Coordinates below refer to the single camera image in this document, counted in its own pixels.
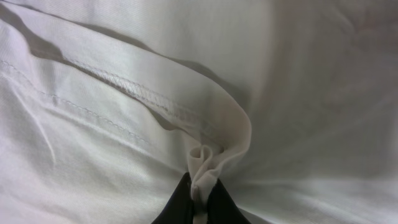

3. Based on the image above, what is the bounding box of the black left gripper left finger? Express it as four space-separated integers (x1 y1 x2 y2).
152 172 194 224

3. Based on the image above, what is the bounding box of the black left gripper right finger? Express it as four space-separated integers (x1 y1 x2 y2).
207 179 251 224

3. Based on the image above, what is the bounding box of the white t-shirt with black stripes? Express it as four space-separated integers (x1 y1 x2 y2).
1 1 397 223

